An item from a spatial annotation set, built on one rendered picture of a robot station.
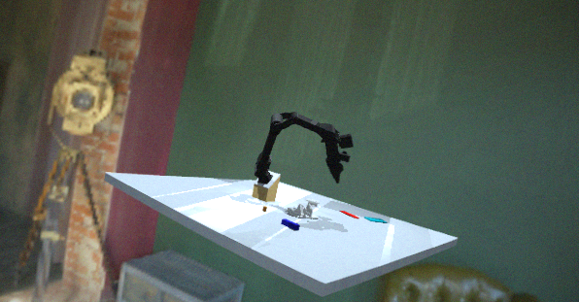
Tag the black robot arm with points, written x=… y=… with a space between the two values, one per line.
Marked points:
x=329 y=135

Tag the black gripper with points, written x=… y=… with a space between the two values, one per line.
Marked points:
x=333 y=164

